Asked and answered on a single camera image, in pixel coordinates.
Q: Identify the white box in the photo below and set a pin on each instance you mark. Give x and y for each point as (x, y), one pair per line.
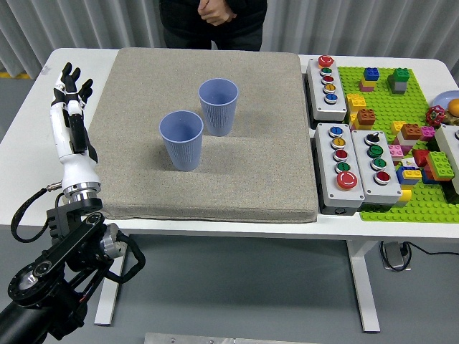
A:
(448, 147)

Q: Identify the small pink toy brick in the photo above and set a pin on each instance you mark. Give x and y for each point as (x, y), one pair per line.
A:
(365, 88)

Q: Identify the grey toy brick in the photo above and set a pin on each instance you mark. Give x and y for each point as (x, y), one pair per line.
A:
(398, 87)

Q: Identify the magenta toy brick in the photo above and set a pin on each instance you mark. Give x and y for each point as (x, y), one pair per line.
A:
(427, 133)

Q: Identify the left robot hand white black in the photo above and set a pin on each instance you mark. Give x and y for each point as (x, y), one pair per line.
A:
(77, 168)

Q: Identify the grey-brown mat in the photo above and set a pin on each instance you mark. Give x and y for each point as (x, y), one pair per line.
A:
(233, 179)

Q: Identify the grey control box selector knob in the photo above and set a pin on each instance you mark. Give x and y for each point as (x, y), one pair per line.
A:
(373, 190)

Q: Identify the large green toy brick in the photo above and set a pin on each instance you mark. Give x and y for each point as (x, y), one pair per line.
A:
(440, 163)

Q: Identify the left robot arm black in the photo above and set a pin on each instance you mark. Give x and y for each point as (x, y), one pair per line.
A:
(54, 258)

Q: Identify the small yellow toy brick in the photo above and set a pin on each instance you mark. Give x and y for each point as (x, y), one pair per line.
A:
(365, 83)

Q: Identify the blue toy brick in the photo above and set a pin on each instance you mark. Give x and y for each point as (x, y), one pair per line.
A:
(427, 176)
(403, 181)
(372, 74)

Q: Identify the green toy brick baseplate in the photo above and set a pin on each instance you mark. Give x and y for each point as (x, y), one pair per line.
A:
(387, 107)

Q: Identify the orange toy brick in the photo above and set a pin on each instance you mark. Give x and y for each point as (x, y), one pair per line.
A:
(444, 177)

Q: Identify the orange toy bun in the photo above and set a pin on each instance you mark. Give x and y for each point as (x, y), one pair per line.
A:
(454, 107)

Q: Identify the white table leg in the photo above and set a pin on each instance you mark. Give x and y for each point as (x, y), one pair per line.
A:
(107, 308)
(364, 286)

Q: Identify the grey five-button control box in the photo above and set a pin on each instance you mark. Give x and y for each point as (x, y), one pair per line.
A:
(331, 107)
(330, 193)

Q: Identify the white printed toy brick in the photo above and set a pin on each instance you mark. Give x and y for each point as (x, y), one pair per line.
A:
(408, 163)

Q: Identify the person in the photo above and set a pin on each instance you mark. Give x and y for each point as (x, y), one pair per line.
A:
(179, 32)

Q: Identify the grey power adapter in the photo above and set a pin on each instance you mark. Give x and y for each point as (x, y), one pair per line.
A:
(394, 256)

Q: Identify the lavender plate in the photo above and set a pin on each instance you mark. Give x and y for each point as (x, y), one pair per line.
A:
(444, 98)

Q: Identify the red toy brick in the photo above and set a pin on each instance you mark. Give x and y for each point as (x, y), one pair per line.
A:
(420, 157)

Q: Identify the brown toy brick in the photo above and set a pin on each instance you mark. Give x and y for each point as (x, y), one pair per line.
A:
(411, 130)
(365, 117)

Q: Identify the yellow round toy brick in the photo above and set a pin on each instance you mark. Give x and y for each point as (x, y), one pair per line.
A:
(404, 197)

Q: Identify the person's hand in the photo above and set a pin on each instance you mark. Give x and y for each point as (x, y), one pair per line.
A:
(215, 12)

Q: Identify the blue ribbed cup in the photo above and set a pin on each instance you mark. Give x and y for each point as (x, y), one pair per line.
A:
(181, 143)
(218, 107)

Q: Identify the silver metal plate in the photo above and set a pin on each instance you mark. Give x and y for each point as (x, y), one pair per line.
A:
(215, 338)

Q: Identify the red toy valve wheel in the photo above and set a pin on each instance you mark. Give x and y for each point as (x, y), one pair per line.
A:
(435, 115)

